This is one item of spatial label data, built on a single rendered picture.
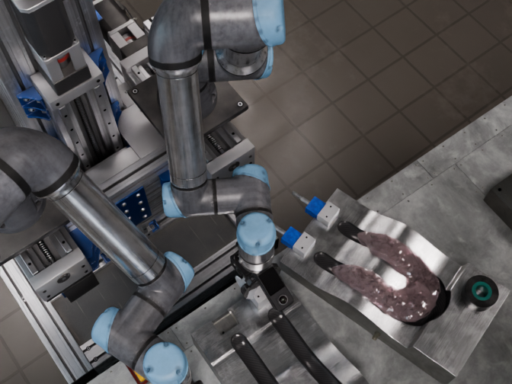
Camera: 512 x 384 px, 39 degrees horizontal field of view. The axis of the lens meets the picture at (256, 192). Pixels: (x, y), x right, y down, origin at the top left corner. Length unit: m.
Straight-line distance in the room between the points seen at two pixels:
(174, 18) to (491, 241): 1.12
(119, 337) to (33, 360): 1.41
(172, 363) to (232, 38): 0.58
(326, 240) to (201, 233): 0.80
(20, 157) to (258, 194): 0.51
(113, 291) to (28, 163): 1.41
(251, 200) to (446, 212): 0.73
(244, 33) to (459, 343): 0.92
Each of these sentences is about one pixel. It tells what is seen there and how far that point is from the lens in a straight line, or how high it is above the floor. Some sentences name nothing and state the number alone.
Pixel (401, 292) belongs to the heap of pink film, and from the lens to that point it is 1.81.
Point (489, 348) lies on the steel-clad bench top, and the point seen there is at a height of 0.80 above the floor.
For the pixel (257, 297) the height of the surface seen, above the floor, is 0.93.
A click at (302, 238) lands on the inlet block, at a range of 1.84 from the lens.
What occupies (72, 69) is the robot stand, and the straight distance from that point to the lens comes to 1.62.
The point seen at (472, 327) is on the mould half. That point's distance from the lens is 1.81.
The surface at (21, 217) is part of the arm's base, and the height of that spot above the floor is 1.08.
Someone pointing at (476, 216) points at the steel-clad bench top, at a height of 0.80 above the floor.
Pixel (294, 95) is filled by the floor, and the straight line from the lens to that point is 3.10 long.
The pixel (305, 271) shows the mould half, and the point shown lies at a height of 0.85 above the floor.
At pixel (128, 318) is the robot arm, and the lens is 1.36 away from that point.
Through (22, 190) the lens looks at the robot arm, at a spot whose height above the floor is 1.56.
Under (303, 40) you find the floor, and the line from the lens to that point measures 3.27.
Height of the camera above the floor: 2.58
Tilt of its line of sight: 64 degrees down
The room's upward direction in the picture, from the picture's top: 1 degrees clockwise
